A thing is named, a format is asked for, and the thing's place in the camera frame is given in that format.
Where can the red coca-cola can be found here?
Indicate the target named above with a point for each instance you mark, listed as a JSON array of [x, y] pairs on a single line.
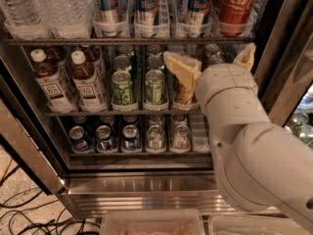
[[232, 14]]

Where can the green can front right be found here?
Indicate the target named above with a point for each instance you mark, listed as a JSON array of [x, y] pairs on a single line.
[[155, 90]]

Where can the clear water bottle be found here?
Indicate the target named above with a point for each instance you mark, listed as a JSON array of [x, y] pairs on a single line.
[[67, 18], [23, 19]]

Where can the clear water bottle left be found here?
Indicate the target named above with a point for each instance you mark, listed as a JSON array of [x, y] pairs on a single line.
[[23, 19]]

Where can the blue pepsi can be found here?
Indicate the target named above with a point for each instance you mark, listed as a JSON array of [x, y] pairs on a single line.
[[80, 142], [130, 138], [105, 141]]

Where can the clear plastic bin right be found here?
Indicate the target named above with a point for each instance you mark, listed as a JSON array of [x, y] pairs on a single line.
[[229, 224]]

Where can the silver can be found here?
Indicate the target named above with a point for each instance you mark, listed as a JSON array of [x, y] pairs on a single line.
[[155, 138], [180, 142]]

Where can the tea bottle white cap right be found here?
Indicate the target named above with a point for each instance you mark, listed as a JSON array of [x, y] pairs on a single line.
[[88, 82]]

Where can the stainless steel fridge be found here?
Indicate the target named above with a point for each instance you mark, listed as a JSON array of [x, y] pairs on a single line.
[[91, 185]]

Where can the blue red bull can right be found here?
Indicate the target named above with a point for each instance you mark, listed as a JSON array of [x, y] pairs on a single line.
[[196, 16]]

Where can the clear water bottle right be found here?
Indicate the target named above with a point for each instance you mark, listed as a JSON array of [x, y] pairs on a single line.
[[67, 18]]

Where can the gold can front left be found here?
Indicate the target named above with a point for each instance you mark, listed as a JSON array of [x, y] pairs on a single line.
[[183, 97]]

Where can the blue pepsi can left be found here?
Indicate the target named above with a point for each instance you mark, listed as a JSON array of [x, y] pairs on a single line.
[[80, 142]]

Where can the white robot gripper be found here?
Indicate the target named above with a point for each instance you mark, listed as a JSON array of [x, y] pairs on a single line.
[[225, 82]]

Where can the blue red bull can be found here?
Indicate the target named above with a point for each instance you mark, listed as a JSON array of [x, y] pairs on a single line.
[[146, 16], [111, 16], [196, 16]]

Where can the green can front left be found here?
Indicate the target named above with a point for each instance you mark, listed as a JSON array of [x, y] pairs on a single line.
[[123, 97]]

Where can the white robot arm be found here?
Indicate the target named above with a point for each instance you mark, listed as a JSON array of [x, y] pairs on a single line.
[[257, 163]]

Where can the tea bottle white cap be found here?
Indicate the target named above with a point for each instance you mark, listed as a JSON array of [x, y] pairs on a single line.
[[54, 83], [88, 82]]

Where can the blue red bull can left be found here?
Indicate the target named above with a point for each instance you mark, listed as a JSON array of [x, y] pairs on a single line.
[[111, 16]]

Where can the tea bottle white cap left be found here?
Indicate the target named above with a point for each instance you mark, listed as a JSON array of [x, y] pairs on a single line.
[[54, 83]]

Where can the empty white can tray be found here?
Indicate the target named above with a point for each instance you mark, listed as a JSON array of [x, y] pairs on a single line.
[[199, 134]]

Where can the blue red bull can middle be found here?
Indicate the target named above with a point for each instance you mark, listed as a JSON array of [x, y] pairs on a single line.
[[146, 16]]

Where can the clear plastic bin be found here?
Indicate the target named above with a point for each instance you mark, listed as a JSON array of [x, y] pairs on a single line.
[[229, 224], [154, 222]]

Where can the blue pepsi can middle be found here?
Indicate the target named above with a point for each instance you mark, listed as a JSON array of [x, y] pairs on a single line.
[[105, 141]]

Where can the green can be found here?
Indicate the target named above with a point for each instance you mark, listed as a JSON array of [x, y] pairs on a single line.
[[155, 90], [123, 97]]

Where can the silver can front right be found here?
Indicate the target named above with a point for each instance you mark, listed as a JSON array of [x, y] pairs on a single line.
[[180, 142]]

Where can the blue pepsi can right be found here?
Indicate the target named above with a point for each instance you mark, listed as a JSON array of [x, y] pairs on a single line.
[[130, 138]]

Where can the silver can front left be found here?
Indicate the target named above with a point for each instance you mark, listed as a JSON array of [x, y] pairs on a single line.
[[155, 138]]

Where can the clear plastic bin left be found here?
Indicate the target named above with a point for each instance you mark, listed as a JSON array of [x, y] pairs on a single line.
[[154, 222]]

